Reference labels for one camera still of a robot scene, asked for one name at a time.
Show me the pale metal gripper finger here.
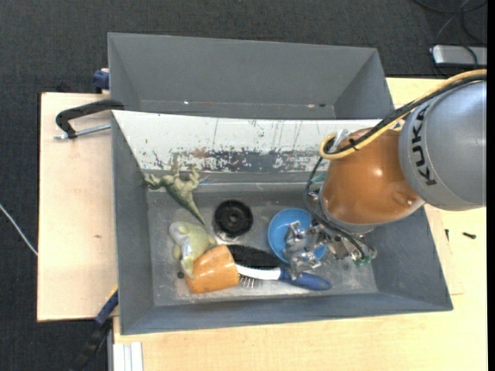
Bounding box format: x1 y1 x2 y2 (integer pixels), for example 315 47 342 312
284 220 312 251
283 244 324 280

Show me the blue bowl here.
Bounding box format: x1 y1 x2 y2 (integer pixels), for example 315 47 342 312
267 207 328 267

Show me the black round disc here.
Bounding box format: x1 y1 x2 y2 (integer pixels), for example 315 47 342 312
213 199 254 236

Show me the orange cup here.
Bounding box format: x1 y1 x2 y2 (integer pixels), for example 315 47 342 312
184 243 241 295

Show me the pale green soft toy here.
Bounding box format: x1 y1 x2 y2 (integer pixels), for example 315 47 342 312
168 221 218 280

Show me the green toy dinosaur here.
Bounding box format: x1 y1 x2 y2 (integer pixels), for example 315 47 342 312
144 163 208 226

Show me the grey metal bin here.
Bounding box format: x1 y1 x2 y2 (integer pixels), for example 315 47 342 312
107 32 454 335

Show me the pale wood flat board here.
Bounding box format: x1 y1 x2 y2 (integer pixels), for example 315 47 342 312
36 92 119 322

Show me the black brush with blue handle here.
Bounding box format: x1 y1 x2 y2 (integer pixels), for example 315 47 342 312
225 243 333 291

